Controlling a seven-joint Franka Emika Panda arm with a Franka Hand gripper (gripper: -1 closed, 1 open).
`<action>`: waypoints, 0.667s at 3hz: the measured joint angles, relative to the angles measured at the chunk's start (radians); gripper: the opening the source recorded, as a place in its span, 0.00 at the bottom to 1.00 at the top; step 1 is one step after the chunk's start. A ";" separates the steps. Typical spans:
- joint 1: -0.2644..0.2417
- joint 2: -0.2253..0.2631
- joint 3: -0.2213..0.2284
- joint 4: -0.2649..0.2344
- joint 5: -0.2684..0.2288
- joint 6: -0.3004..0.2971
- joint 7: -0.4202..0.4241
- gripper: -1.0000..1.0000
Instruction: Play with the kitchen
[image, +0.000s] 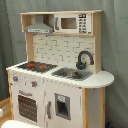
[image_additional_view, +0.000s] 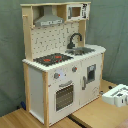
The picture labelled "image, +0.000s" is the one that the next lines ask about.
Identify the white toy oven door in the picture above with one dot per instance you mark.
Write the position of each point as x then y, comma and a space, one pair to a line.
28, 105

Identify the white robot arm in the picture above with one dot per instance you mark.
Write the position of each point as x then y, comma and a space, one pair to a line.
17, 124

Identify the wooden toy kitchen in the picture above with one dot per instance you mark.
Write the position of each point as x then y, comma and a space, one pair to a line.
62, 50

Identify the grey toy sink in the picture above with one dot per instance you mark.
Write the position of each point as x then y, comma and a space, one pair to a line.
72, 74

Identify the black toy faucet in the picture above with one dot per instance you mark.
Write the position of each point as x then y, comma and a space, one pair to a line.
81, 63

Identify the black toy stovetop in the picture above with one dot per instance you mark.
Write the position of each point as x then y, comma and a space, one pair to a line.
37, 66

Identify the right red stove knob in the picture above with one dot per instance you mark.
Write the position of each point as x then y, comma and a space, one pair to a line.
34, 84

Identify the red stove knob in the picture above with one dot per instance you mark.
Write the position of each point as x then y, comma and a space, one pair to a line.
15, 78
34, 84

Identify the white cabinet door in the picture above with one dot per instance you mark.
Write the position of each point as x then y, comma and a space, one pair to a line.
63, 106

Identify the toy microwave door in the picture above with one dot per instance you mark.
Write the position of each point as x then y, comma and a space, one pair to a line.
66, 23

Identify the grey range hood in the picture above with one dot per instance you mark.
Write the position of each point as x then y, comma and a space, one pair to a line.
43, 24

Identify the left red stove knob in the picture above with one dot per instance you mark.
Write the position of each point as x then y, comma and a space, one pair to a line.
15, 78

